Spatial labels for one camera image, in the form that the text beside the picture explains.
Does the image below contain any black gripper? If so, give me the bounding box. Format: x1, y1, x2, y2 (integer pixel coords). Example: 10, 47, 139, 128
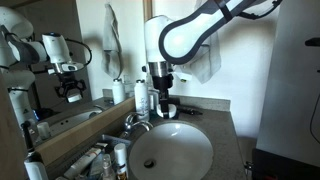
152, 73, 175, 119

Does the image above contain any white round plastic case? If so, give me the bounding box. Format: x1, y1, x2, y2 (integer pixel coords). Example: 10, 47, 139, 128
156, 103, 178, 120

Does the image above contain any dark mesh basket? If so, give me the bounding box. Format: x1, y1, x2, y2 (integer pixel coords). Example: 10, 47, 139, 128
94, 133, 133, 158

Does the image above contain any clear blue mouthwash bottle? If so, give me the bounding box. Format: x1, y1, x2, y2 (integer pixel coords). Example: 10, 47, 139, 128
148, 87, 162, 118

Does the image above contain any tall white spray bottle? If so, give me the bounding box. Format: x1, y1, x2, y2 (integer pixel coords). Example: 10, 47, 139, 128
133, 78, 151, 122

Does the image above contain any chrome faucet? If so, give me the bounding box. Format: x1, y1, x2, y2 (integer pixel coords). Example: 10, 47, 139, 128
121, 112, 155, 138

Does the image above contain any white oval sink basin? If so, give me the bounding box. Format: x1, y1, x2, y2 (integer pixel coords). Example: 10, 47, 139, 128
128, 120, 215, 180

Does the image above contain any grey hanging towel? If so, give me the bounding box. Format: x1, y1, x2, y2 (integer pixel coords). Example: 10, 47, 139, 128
179, 0, 223, 85

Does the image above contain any small white bottle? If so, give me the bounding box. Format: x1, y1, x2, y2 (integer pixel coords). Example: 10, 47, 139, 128
113, 142, 130, 180

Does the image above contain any small clear spray bottle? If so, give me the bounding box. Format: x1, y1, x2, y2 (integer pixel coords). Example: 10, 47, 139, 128
100, 153, 117, 180

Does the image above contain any blue striped packet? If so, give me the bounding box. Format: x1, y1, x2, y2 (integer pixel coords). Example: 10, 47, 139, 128
87, 152, 105, 178

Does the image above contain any white tube with red print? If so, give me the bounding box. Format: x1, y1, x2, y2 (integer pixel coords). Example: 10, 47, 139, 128
62, 146, 103, 180

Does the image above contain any white flat panel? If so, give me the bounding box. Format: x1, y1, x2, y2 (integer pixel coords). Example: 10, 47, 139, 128
255, 0, 320, 168

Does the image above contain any black cart platform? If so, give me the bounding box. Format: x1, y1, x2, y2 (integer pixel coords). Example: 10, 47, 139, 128
251, 147, 320, 180

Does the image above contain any electric toothbrush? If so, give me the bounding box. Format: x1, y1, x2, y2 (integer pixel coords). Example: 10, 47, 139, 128
20, 120, 50, 180

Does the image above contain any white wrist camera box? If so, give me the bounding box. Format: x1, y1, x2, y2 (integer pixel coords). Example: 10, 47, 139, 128
171, 70, 194, 83

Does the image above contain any mirror with wooden frame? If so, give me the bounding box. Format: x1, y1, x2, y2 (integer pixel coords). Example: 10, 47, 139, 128
0, 0, 154, 180

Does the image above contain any black hanging cable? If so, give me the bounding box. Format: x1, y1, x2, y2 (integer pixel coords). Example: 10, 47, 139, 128
308, 95, 320, 145

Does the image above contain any black stereo camera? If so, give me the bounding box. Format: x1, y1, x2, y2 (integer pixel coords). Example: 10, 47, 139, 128
304, 36, 320, 48

